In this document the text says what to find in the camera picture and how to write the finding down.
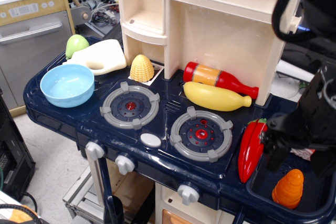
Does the cream toy milk jug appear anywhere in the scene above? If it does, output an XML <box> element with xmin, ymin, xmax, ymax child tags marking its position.
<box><xmin>63</xmin><ymin>39</ymin><xmax>127</xmax><ymax>76</ymax></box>

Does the grey toy dishwasher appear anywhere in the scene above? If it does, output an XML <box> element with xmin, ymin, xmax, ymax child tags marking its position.
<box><xmin>1</xmin><ymin>0</ymin><xmax>75</xmax><ymax>110</ymax></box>

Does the middle grey stove knob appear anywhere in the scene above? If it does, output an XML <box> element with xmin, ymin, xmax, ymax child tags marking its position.
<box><xmin>115</xmin><ymin>155</ymin><xmax>135</xmax><ymax>175</ymax></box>

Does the grey stove knob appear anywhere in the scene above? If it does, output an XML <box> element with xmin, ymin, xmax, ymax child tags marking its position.
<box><xmin>115</xmin><ymin>155</ymin><xmax>135</xmax><ymax>175</ymax></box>
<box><xmin>177</xmin><ymin>184</ymin><xmax>200</xmax><ymax>206</ymax></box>
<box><xmin>86</xmin><ymin>142</ymin><xmax>105</xmax><ymax>161</ymax></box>

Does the red toy chili pepper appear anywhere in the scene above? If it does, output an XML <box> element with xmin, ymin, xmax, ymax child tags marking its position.
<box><xmin>238</xmin><ymin>118</ymin><xmax>268</xmax><ymax>183</ymax></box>

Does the left grey stove burner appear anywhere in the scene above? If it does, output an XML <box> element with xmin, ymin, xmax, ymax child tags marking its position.
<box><xmin>100</xmin><ymin>82</ymin><xmax>160</xmax><ymax>130</ymax></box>

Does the grey oval button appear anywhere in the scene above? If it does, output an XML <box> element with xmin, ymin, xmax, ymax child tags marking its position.
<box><xmin>140</xmin><ymin>133</ymin><xmax>162</xmax><ymax>148</ymax></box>

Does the grey stove burner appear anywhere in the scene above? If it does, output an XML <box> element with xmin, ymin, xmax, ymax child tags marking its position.
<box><xmin>170</xmin><ymin>106</ymin><xmax>233</xmax><ymax>163</ymax></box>
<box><xmin>100</xmin><ymin>82</ymin><xmax>160</xmax><ymax>130</ymax></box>

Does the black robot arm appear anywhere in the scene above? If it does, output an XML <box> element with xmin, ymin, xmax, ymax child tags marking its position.
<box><xmin>261</xmin><ymin>0</ymin><xmax>335</xmax><ymax>177</ymax></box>

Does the left grey stove knob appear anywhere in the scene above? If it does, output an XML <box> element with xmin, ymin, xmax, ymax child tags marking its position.
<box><xmin>86</xmin><ymin>142</ymin><xmax>105</xmax><ymax>161</ymax></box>

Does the cream toy kitchen shelf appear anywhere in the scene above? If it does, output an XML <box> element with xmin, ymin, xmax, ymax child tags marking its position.
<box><xmin>119</xmin><ymin>0</ymin><xmax>285</xmax><ymax>105</ymax></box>

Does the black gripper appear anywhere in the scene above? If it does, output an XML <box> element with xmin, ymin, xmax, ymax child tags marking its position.
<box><xmin>261</xmin><ymin>67</ymin><xmax>335</xmax><ymax>177</ymax></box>

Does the light blue plastic bowl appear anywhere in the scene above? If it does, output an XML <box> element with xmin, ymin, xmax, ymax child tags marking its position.
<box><xmin>40</xmin><ymin>64</ymin><xmax>95</xmax><ymax>108</ymax></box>

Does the right grey stove knob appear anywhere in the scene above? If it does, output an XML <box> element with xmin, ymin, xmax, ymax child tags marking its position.
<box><xmin>177</xmin><ymin>184</ymin><xmax>200</xmax><ymax>206</ymax></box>

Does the right grey stove burner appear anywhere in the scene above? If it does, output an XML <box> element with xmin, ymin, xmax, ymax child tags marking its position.
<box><xmin>170</xmin><ymin>106</ymin><xmax>233</xmax><ymax>163</ymax></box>

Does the yellow toy corn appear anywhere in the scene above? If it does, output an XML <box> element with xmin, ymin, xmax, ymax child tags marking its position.
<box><xmin>130</xmin><ymin>54</ymin><xmax>154</xmax><ymax>82</ymax></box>

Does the orange toy carrot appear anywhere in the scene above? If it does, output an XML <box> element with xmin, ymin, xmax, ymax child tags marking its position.
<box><xmin>272</xmin><ymin>169</ymin><xmax>304</xmax><ymax>209</ymax></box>

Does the black computer case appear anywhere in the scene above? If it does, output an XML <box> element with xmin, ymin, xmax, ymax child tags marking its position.
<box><xmin>1</xmin><ymin>99</ymin><xmax>36</xmax><ymax>201</ymax></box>

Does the navy toy kitchen counter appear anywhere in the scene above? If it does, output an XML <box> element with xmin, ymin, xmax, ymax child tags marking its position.
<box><xmin>24</xmin><ymin>54</ymin><xmax>335</xmax><ymax>223</ymax></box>

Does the green toy pear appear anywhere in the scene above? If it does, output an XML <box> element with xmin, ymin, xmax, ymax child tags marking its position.
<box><xmin>65</xmin><ymin>34</ymin><xmax>89</xmax><ymax>60</ymax></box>

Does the yellow toy banana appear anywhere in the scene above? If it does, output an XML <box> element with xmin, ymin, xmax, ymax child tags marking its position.
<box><xmin>183</xmin><ymin>81</ymin><xmax>252</xmax><ymax>112</ymax></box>

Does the red toy ketchup bottle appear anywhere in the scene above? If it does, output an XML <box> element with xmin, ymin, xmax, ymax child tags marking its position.
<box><xmin>183</xmin><ymin>61</ymin><xmax>259</xmax><ymax>99</ymax></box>

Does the red toy meat slice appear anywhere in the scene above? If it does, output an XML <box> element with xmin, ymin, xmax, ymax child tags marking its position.
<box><xmin>290</xmin><ymin>148</ymin><xmax>316</xmax><ymax>161</ymax></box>

